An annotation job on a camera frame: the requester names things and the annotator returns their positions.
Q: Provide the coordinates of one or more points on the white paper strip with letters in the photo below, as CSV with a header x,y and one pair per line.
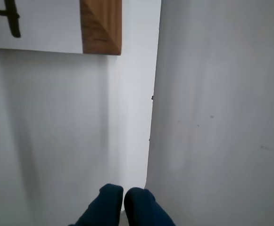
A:
x,y
44,23

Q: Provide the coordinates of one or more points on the wooden chessboard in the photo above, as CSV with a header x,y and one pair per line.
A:
x,y
101,26

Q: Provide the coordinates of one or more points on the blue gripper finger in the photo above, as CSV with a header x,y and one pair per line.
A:
x,y
143,209
103,207

